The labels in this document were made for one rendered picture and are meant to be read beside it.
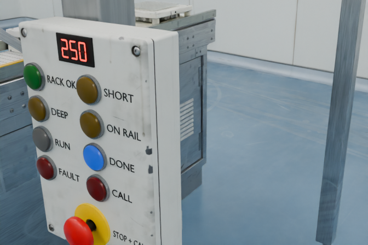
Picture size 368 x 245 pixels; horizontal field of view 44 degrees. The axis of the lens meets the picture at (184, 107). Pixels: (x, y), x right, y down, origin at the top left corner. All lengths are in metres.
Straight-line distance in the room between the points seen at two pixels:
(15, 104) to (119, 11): 0.83
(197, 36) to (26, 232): 1.02
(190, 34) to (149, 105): 1.51
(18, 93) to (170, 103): 0.92
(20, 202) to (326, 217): 1.06
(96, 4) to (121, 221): 0.23
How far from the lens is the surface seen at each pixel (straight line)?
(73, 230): 0.50
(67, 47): 0.45
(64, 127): 0.49
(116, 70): 0.41
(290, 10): 4.11
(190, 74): 2.03
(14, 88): 1.30
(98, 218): 0.51
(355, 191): 2.45
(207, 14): 1.99
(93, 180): 0.48
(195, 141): 2.20
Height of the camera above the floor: 1.21
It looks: 21 degrees down
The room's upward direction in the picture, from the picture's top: 1 degrees counter-clockwise
